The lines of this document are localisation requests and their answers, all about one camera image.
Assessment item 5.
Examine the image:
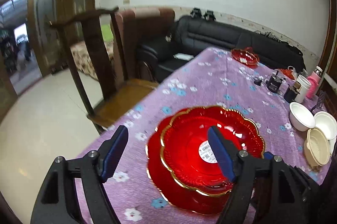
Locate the small red glass plate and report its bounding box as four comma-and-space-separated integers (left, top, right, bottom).
160, 106, 266, 197

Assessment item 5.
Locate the white bowl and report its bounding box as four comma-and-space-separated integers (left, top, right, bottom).
289, 102, 316, 132
314, 111, 337, 153

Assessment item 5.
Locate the cream scalloped bowl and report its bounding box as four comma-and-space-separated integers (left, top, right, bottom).
304, 128, 330, 169

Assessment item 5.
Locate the wooden chair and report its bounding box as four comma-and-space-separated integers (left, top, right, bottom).
50, 7, 158, 135

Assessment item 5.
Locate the large red glass plate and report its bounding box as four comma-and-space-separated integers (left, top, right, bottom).
146, 116, 233, 215

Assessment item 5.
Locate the purple floral tablecloth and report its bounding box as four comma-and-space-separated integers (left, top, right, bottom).
89, 47, 328, 223

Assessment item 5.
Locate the small black clip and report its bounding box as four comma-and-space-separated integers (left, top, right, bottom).
254, 77, 263, 86

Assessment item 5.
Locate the dark jar with cork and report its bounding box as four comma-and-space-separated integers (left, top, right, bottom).
283, 82, 301, 103

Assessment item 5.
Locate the black round device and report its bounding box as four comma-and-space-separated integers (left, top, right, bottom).
266, 69, 285, 94

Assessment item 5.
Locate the far red glass plate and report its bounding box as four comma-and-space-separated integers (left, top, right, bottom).
231, 47, 259, 68

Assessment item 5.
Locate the red plastic bag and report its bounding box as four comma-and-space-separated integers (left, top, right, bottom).
279, 69, 295, 80

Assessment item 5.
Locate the white plastic jar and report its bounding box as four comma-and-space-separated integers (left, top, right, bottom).
295, 75, 311, 103

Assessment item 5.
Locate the black leather sofa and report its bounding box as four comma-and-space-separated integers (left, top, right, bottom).
136, 16, 306, 82

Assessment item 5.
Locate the pink sleeved bottle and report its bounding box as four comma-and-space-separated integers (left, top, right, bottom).
306, 66, 323, 99

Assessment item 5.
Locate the brown armchair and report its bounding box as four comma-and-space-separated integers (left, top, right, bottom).
110, 6, 175, 79

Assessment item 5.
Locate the wooden door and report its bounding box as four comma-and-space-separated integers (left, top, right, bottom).
26, 0, 98, 77

